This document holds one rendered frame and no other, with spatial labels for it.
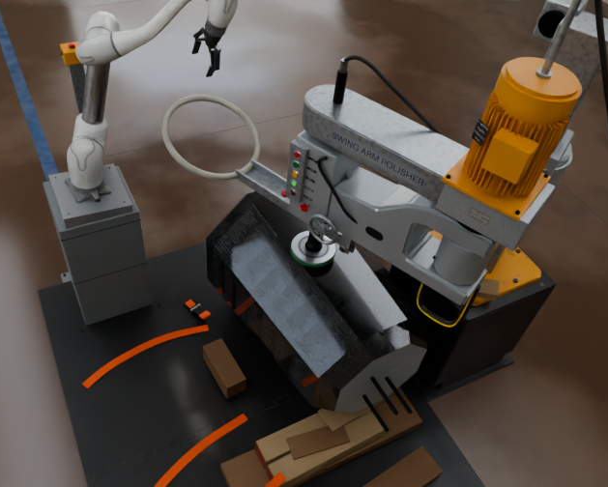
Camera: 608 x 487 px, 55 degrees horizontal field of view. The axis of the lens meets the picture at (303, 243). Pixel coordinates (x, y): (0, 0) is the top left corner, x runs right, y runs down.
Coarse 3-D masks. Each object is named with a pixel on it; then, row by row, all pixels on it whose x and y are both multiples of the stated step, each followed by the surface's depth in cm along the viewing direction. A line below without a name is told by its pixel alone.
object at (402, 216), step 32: (320, 160) 226; (352, 192) 232; (384, 192) 233; (352, 224) 239; (384, 224) 227; (416, 224) 218; (448, 224) 207; (384, 256) 237; (416, 256) 232; (480, 256) 207; (448, 288) 225
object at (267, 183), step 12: (252, 168) 284; (264, 168) 278; (240, 180) 277; (252, 180) 271; (264, 180) 279; (276, 180) 277; (264, 192) 270; (276, 192) 274; (276, 204) 269; (288, 204) 264
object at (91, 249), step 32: (128, 192) 307; (64, 224) 287; (96, 224) 291; (128, 224) 301; (64, 256) 343; (96, 256) 306; (128, 256) 317; (96, 288) 322; (128, 288) 335; (96, 320) 341
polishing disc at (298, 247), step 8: (304, 232) 286; (296, 240) 282; (304, 240) 282; (328, 240) 284; (296, 248) 278; (304, 248) 278; (328, 248) 280; (296, 256) 275; (304, 256) 275; (312, 256) 275; (320, 256) 276; (328, 256) 276; (312, 264) 273; (320, 264) 274
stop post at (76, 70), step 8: (64, 48) 344; (72, 48) 345; (64, 56) 343; (72, 56) 344; (72, 64) 348; (80, 64) 352; (72, 72) 354; (80, 72) 356; (72, 80) 357; (80, 80) 359; (72, 88) 368; (80, 88) 363; (80, 96) 366; (80, 104) 370; (80, 112) 374
